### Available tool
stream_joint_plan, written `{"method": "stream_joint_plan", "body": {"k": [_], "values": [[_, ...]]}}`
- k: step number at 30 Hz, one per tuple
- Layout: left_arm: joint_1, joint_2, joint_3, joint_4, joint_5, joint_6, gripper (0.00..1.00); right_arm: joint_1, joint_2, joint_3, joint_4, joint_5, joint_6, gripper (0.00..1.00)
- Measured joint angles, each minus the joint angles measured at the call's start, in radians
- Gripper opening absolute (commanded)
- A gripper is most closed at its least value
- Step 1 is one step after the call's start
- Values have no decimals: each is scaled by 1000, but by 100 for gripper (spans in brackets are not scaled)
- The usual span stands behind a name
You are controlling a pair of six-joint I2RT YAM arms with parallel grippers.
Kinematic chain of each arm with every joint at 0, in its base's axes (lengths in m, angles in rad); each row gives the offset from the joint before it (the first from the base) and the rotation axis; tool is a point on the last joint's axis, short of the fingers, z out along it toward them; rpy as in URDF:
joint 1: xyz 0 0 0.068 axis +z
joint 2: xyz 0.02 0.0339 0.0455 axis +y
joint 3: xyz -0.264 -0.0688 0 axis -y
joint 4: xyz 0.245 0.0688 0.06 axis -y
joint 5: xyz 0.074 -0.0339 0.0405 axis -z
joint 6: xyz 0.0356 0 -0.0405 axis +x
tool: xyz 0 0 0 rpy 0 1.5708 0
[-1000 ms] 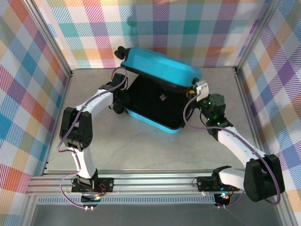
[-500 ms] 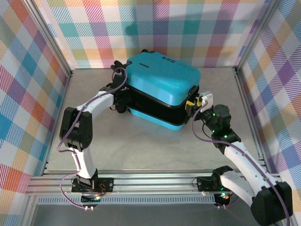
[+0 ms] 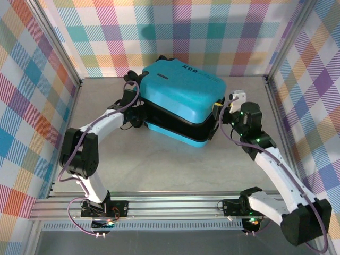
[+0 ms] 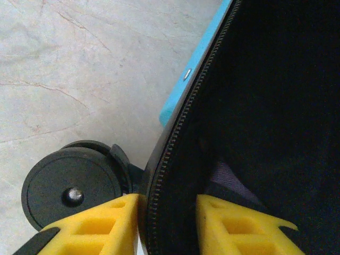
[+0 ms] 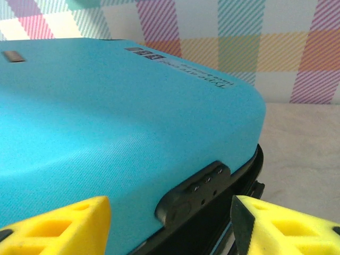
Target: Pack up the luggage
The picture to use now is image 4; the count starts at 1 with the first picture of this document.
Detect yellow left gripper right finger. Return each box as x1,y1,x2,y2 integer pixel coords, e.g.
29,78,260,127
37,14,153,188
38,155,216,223
195,193,306,255

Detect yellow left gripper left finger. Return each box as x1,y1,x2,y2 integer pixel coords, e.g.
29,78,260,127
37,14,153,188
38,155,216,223
12,193,140,255

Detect blue hard-shell suitcase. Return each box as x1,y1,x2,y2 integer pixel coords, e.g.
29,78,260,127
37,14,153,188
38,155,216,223
21,0,340,255

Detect grey fabric strap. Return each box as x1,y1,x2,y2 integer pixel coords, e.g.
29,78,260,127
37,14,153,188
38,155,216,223
209,160,264,206

